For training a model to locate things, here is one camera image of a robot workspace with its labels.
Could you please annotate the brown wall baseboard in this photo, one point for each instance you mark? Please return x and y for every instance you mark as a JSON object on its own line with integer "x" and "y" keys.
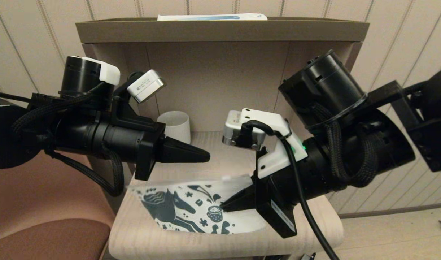
{"x": 393, "y": 210}

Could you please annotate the white right camera bracket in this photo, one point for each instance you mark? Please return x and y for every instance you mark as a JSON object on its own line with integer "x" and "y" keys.
{"x": 278, "y": 162}

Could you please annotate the white horse-print zipper pouch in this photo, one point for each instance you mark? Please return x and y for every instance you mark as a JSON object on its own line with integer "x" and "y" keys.
{"x": 191, "y": 209}

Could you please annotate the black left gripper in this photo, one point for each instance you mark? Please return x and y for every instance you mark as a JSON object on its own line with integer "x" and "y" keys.
{"x": 134, "y": 141}

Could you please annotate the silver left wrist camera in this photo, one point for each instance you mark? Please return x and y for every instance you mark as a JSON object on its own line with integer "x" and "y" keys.
{"x": 146, "y": 85}

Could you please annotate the white blue toothpaste box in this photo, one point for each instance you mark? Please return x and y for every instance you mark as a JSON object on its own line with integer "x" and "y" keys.
{"x": 206, "y": 17}

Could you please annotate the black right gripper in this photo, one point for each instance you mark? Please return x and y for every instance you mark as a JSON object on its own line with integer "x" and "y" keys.
{"x": 278, "y": 191}

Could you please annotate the beige wooden shelf table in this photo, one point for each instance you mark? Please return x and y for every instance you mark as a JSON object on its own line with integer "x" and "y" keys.
{"x": 220, "y": 72}

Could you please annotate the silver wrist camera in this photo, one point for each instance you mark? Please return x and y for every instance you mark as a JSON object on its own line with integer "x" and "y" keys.
{"x": 146, "y": 85}
{"x": 233, "y": 124}

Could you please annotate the dark metal base part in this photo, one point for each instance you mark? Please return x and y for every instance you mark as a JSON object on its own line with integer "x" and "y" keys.
{"x": 307, "y": 257}

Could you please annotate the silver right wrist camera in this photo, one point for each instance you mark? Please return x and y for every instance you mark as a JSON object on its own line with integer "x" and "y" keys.
{"x": 233, "y": 124}

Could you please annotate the white ribbed ceramic mug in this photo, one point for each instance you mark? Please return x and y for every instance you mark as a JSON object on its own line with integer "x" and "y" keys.
{"x": 175, "y": 124}

